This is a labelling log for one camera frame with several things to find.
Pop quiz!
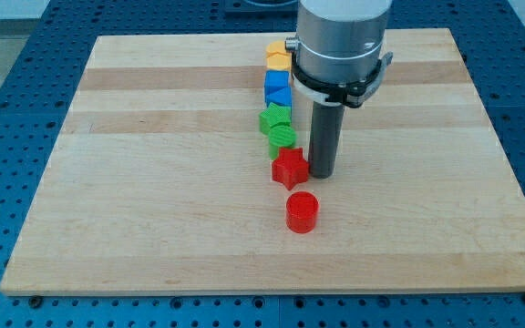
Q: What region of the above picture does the blue cube block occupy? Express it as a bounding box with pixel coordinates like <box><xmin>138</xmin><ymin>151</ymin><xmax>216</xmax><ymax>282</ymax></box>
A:
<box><xmin>263</xmin><ymin>70</ymin><xmax>290</xmax><ymax>96</ymax></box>

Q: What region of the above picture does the blue triangle block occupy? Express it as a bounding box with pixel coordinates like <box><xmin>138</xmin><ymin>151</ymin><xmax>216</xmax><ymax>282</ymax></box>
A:
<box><xmin>265</xmin><ymin>87</ymin><xmax>293</xmax><ymax>107</ymax></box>

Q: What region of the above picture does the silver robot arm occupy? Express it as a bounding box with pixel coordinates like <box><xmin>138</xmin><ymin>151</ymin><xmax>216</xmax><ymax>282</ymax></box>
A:
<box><xmin>284</xmin><ymin>0</ymin><xmax>393</xmax><ymax>179</ymax></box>

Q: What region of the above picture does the wooden board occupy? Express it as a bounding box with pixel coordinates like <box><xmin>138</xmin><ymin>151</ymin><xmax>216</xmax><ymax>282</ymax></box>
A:
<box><xmin>0</xmin><ymin>29</ymin><xmax>525</xmax><ymax>296</ymax></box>

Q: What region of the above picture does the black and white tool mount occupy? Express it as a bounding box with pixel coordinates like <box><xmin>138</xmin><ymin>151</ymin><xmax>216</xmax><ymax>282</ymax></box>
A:
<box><xmin>291</xmin><ymin>52</ymin><xmax>393</xmax><ymax>108</ymax></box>

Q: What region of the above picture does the yellow hexagon block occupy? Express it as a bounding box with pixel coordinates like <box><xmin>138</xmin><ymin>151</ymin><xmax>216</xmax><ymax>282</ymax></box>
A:
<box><xmin>266</xmin><ymin>54</ymin><xmax>292</xmax><ymax>72</ymax></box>

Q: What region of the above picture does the green star block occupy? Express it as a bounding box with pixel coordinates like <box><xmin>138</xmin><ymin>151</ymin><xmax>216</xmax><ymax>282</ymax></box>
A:
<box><xmin>259</xmin><ymin>102</ymin><xmax>292</xmax><ymax>135</ymax></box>

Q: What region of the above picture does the blue perforated table plate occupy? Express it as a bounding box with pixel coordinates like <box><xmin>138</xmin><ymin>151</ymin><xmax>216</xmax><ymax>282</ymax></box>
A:
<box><xmin>0</xmin><ymin>0</ymin><xmax>525</xmax><ymax>327</ymax></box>

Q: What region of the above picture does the green cylinder block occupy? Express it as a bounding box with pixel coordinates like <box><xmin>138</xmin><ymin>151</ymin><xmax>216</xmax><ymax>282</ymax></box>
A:
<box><xmin>268</xmin><ymin>126</ymin><xmax>296</xmax><ymax>159</ymax></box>

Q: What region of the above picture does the red star block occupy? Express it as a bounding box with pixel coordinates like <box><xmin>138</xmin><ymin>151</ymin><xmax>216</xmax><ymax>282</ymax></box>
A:
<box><xmin>272</xmin><ymin>148</ymin><xmax>309</xmax><ymax>190</ymax></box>

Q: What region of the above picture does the yellow pentagon block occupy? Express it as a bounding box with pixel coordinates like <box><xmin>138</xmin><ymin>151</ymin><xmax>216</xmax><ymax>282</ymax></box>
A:
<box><xmin>265</xmin><ymin>40</ymin><xmax>288</xmax><ymax>57</ymax></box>

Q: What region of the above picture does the red cylinder block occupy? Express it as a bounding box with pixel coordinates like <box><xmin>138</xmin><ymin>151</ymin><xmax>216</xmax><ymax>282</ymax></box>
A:
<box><xmin>285</xmin><ymin>191</ymin><xmax>319</xmax><ymax>234</ymax></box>

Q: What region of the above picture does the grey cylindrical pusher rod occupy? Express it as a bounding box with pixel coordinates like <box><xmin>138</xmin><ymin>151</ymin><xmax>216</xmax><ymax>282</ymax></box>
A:
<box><xmin>308</xmin><ymin>102</ymin><xmax>345</xmax><ymax>179</ymax></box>

